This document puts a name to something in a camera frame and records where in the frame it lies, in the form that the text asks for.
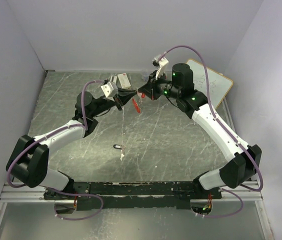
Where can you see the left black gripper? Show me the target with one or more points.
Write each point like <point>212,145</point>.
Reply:
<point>124,95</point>

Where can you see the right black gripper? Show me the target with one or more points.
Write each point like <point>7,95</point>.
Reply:
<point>150,89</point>

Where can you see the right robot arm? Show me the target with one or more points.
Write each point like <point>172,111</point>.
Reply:
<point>242,158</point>

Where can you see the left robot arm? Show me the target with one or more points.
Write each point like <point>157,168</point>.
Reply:
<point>29,160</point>

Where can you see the clear paperclip jar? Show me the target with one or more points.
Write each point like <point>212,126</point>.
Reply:
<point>145,74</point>

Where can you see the white staples box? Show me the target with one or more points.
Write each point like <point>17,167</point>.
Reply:
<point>124,81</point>

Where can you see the white stapler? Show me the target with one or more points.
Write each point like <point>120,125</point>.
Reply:
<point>114,79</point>

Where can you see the black key tag with key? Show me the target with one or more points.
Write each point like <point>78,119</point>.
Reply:
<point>120,147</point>

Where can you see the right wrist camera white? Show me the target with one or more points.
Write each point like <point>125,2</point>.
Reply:
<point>161,64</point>

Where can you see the small whiteboard wood frame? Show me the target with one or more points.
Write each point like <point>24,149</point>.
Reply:
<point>219,85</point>

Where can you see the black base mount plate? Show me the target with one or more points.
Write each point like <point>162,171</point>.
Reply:
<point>129,195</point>

